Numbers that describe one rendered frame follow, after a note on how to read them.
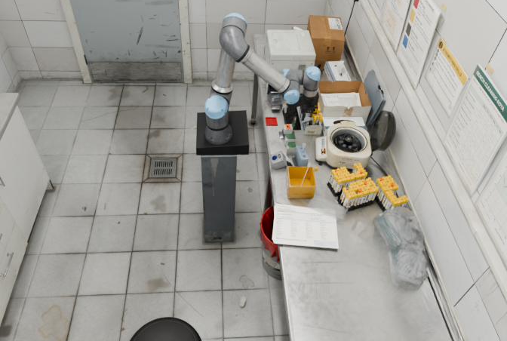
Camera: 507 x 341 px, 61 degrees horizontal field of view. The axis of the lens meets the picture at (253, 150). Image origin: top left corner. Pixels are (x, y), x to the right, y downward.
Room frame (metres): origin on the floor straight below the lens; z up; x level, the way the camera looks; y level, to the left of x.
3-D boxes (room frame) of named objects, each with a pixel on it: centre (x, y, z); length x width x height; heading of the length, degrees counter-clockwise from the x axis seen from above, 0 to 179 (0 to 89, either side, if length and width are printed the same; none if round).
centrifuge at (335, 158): (1.70, -0.49, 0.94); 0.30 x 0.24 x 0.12; 88
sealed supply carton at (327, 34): (2.75, -0.44, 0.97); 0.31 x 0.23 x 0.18; 1
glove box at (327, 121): (1.88, -0.51, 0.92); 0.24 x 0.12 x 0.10; 97
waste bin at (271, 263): (1.50, -0.26, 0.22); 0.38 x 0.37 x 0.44; 7
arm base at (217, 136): (1.71, 0.20, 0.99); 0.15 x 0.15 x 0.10
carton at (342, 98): (2.06, -0.51, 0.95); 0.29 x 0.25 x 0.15; 97
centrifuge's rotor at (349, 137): (1.70, -0.51, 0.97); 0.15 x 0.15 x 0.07
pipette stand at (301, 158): (1.59, -0.26, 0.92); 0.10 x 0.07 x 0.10; 14
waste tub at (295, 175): (1.42, -0.25, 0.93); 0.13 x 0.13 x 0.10; 5
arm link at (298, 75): (1.81, -0.17, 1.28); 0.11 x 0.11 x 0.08; 88
